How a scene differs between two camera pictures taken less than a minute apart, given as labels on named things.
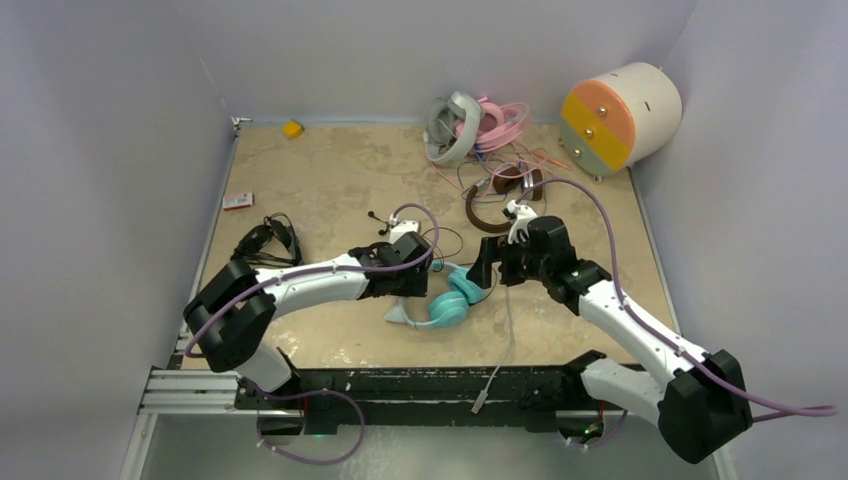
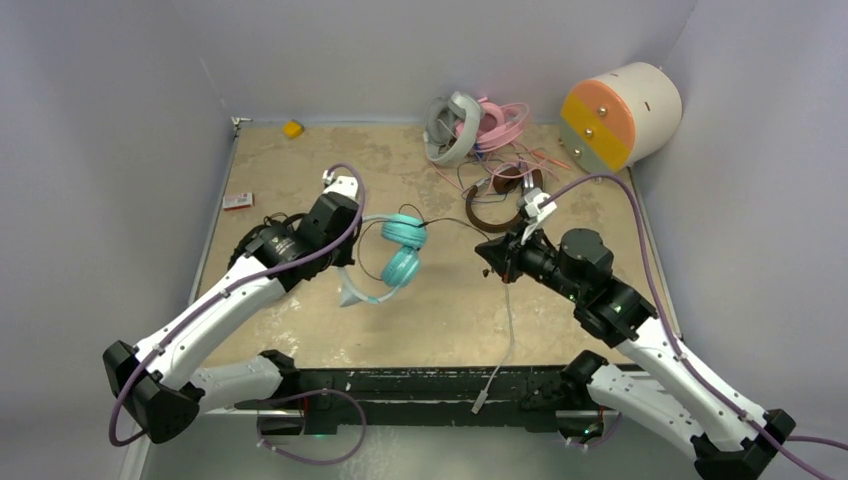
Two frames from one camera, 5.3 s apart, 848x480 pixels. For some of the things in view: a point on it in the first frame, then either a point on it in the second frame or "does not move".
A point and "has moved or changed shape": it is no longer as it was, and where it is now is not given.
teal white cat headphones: (449, 309) has moved or changed shape
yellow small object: (292, 128) does not move
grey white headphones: (451, 127) does not move
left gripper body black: (410, 284) to (343, 256)
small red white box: (238, 201) does not move
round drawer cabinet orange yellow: (613, 120) does not move
